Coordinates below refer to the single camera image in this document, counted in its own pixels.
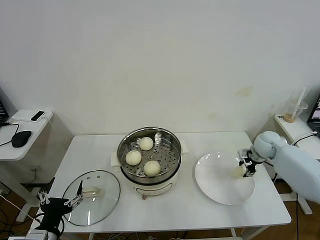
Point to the black computer mouse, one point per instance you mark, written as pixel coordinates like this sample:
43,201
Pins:
21,138

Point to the white wall socket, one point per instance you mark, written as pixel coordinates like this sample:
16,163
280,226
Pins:
35,169

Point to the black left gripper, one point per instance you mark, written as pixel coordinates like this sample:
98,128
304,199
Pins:
53,208

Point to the white electric cooker pot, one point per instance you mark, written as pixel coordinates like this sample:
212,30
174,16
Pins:
152,190

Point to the white steamed baozi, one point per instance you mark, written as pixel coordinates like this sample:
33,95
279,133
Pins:
133,157
146,143
152,168
237,172

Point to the black laptop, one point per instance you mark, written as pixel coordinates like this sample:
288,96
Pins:
2,110
315,115

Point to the clear plastic drink cup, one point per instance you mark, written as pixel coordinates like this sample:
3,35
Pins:
291,112

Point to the perforated steel steamer basket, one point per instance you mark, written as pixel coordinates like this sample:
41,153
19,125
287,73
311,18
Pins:
172,150

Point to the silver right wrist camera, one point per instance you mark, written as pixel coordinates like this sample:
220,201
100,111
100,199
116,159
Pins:
243,153

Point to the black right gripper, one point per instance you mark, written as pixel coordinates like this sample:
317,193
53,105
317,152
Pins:
251,163

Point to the round white plate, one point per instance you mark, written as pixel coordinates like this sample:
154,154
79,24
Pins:
217,180

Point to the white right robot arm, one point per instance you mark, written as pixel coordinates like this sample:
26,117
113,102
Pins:
295,162

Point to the small white black device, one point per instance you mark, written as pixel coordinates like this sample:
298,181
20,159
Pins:
37,115

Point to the white side table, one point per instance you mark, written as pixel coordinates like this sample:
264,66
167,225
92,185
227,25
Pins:
27,147
295,127

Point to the flat white box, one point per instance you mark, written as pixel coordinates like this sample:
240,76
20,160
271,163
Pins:
21,115

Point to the white drinking straw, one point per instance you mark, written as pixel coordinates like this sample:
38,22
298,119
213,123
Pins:
301,96

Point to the round glass pot lid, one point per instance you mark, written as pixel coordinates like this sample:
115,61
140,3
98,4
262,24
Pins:
105,180

